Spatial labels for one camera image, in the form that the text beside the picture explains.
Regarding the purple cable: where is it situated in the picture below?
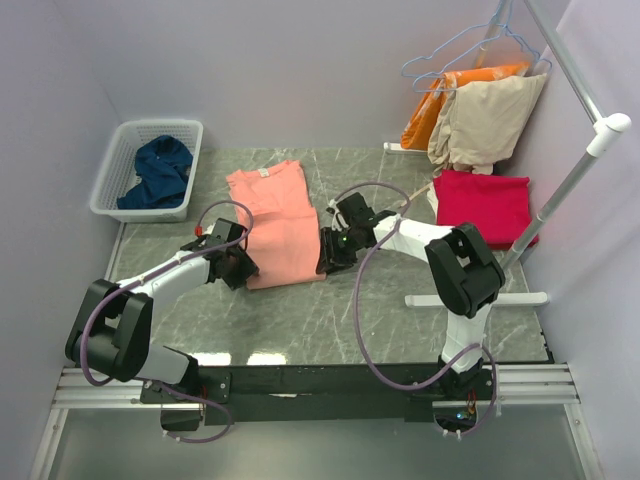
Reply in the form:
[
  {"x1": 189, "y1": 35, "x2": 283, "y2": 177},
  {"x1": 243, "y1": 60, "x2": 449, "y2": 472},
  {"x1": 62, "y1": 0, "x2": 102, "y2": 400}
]
[
  {"x1": 79, "y1": 199, "x2": 254, "y2": 444},
  {"x1": 331, "y1": 181, "x2": 499, "y2": 437}
]

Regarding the aluminium rail frame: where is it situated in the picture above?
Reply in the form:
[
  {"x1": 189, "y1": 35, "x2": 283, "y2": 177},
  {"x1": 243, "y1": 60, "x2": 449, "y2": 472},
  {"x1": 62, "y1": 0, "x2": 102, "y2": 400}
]
[{"x1": 29, "y1": 363, "x2": 604, "y2": 479}]

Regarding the pink t-shirt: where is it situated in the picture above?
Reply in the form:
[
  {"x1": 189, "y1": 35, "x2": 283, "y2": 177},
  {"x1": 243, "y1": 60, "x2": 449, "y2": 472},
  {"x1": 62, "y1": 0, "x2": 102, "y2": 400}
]
[{"x1": 226, "y1": 160, "x2": 326, "y2": 290}]

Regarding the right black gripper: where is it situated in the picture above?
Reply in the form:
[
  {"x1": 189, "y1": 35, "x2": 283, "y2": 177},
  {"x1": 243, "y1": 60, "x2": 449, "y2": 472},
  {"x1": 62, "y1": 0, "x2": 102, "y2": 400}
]
[{"x1": 315, "y1": 226, "x2": 361, "y2": 276}]

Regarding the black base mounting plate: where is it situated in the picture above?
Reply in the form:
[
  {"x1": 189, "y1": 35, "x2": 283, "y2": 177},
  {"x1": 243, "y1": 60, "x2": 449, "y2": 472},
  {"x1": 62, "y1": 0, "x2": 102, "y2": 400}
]
[{"x1": 140, "y1": 363, "x2": 493, "y2": 432}]

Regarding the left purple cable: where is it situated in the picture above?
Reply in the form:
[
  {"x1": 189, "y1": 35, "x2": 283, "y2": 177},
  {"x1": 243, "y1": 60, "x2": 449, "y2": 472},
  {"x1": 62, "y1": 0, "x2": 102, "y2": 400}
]
[{"x1": 79, "y1": 199, "x2": 254, "y2": 444}]

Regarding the blue t-shirt in basket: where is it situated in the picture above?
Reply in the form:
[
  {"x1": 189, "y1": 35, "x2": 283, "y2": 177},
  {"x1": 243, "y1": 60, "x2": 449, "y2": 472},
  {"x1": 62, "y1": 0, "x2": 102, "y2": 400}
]
[{"x1": 117, "y1": 135, "x2": 193, "y2": 210}]

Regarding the white plastic laundry basket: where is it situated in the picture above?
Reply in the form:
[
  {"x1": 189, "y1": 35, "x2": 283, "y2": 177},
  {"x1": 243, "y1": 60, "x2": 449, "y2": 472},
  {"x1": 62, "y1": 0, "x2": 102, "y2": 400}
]
[{"x1": 90, "y1": 118, "x2": 204, "y2": 223}]

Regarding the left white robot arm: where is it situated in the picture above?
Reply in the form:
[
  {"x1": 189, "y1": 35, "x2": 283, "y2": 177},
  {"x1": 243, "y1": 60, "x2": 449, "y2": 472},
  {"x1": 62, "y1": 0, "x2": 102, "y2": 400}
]
[{"x1": 65, "y1": 218, "x2": 258, "y2": 402}]

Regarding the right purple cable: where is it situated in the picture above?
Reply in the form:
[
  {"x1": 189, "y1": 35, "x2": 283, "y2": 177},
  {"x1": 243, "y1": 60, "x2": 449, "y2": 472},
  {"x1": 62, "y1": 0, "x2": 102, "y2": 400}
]
[{"x1": 331, "y1": 181, "x2": 499, "y2": 437}]

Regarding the white metal clothes rack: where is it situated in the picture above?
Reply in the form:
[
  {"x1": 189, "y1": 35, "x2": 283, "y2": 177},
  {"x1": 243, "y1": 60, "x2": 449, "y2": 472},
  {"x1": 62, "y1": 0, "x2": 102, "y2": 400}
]
[{"x1": 392, "y1": 1, "x2": 639, "y2": 314}]

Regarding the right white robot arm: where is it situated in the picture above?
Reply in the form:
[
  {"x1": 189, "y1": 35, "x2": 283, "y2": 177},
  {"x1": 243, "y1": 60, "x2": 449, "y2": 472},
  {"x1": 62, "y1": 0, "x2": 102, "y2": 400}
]
[{"x1": 316, "y1": 193, "x2": 505, "y2": 399}]

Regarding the blue wire hanger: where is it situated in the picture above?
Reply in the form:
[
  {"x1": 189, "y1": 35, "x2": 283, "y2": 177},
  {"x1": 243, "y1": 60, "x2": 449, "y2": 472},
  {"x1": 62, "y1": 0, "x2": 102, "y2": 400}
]
[
  {"x1": 412, "y1": 19, "x2": 555, "y2": 94},
  {"x1": 401, "y1": 0, "x2": 541, "y2": 81}
]

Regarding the beige hanging garment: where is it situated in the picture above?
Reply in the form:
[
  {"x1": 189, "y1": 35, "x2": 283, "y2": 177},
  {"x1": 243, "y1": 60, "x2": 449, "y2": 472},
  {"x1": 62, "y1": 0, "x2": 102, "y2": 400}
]
[{"x1": 427, "y1": 74, "x2": 547, "y2": 175}]

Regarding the beige drawstring strap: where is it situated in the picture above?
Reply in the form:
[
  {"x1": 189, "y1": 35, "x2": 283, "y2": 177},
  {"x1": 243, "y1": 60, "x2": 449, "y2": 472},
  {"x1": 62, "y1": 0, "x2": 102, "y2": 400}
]
[{"x1": 397, "y1": 182, "x2": 434, "y2": 207}]

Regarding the orange hanging garment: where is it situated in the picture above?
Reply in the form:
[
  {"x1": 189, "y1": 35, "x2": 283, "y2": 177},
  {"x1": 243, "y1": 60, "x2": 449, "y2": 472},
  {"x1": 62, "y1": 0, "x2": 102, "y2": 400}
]
[{"x1": 400, "y1": 62, "x2": 531, "y2": 151}]

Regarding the red folded t-shirt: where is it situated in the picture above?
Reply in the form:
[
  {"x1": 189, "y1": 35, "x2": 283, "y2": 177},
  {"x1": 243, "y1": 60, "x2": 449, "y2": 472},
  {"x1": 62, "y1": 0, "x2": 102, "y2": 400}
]
[{"x1": 434, "y1": 170, "x2": 531, "y2": 250}]

